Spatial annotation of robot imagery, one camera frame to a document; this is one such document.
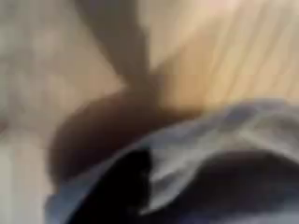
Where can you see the pale beige sock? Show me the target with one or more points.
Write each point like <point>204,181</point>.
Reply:
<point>218,130</point>

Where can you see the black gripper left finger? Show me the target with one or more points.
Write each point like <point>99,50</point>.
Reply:
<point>118,193</point>

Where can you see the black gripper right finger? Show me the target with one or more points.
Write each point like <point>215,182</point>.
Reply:
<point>236,186</point>

